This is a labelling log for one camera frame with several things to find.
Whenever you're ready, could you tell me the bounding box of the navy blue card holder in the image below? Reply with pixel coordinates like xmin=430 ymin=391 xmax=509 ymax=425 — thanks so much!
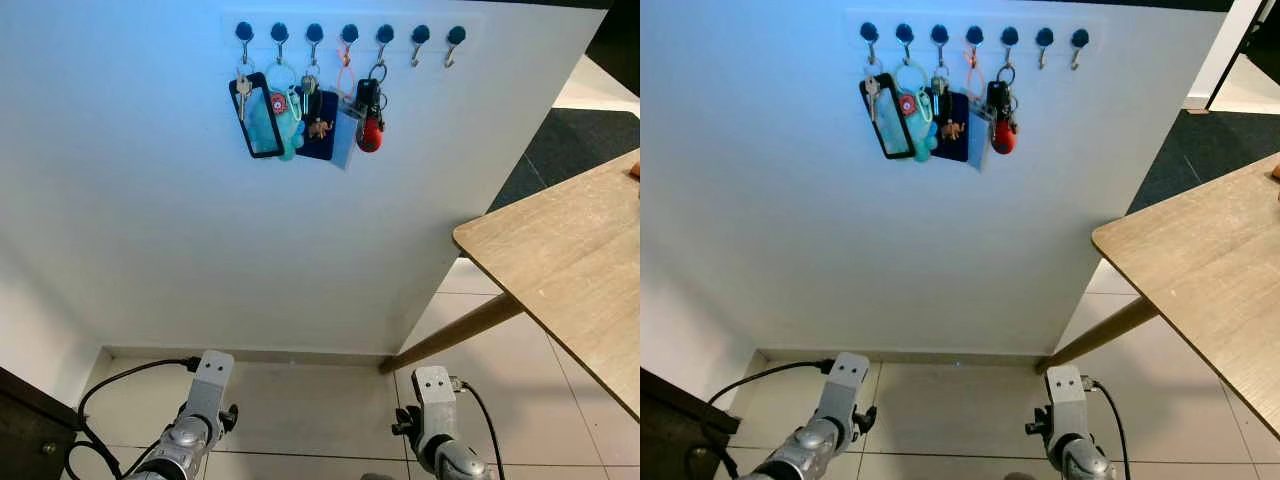
xmin=934 ymin=90 xmax=973 ymax=164
xmin=298 ymin=90 xmax=341 ymax=162

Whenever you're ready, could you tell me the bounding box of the wooden table leg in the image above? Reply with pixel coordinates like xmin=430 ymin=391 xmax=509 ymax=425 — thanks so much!
xmin=377 ymin=292 xmax=524 ymax=377
xmin=1034 ymin=295 xmax=1162 ymax=377

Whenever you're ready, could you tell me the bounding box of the white partition board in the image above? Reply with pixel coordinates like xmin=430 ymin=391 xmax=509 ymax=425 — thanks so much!
xmin=640 ymin=0 xmax=1238 ymax=363
xmin=0 ymin=0 xmax=612 ymax=363

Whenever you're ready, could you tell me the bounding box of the dark wooden cabinet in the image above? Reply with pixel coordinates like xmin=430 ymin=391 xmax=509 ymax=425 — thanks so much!
xmin=0 ymin=364 xmax=83 ymax=480
xmin=640 ymin=367 xmax=714 ymax=480

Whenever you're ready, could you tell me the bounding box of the black framed card holder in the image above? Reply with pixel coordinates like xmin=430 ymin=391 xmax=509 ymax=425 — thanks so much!
xmin=228 ymin=71 xmax=285 ymax=160
xmin=859 ymin=72 xmax=917 ymax=162

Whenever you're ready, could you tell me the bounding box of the clear plastic card holder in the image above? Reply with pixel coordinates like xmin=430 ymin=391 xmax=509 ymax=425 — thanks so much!
xmin=331 ymin=98 xmax=364 ymax=171
xmin=965 ymin=100 xmax=992 ymax=173

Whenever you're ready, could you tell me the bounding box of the black car key fob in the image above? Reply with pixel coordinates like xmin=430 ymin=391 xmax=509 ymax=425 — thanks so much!
xmin=986 ymin=64 xmax=1021 ymax=115
xmin=355 ymin=62 xmax=390 ymax=113

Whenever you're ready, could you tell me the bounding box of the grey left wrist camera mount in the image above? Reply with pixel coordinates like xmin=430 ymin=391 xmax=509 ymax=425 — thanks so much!
xmin=824 ymin=352 xmax=872 ymax=433
xmin=189 ymin=350 xmax=237 ymax=428

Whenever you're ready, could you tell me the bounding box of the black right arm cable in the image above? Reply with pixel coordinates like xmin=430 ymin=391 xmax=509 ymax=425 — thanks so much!
xmin=1085 ymin=377 xmax=1128 ymax=480
xmin=452 ymin=377 xmax=499 ymax=480

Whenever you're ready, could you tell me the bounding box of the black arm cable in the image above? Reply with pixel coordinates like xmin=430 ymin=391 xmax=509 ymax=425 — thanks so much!
xmin=64 ymin=356 xmax=203 ymax=480
xmin=1085 ymin=377 xmax=1128 ymax=480
xmin=452 ymin=377 xmax=499 ymax=480
xmin=687 ymin=359 xmax=835 ymax=480

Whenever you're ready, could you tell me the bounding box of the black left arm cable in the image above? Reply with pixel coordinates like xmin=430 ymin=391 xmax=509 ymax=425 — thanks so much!
xmin=687 ymin=359 xmax=835 ymax=480
xmin=64 ymin=356 xmax=203 ymax=480

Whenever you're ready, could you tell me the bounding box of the teal plush keychain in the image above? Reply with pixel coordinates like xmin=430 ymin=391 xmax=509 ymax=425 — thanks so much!
xmin=264 ymin=60 xmax=307 ymax=163
xmin=895 ymin=60 xmax=942 ymax=164

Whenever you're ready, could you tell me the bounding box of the orange loop cord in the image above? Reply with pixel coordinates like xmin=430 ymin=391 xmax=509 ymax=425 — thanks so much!
xmin=964 ymin=44 xmax=985 ymax=103
xmin=337 ymin=42 xmax=358 ymax=102

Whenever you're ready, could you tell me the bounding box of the white hook rail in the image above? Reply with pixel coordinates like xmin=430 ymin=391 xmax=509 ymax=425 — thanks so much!
xmin=846 ymin=11 xmax=1109 ymax=53
xmin=221 ymin=11 xmax=483 ymax=51

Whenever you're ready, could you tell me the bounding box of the white door frame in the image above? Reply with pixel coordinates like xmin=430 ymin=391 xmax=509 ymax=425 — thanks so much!
xmin=1183 ymin=0 xmax=1263 ymax=113

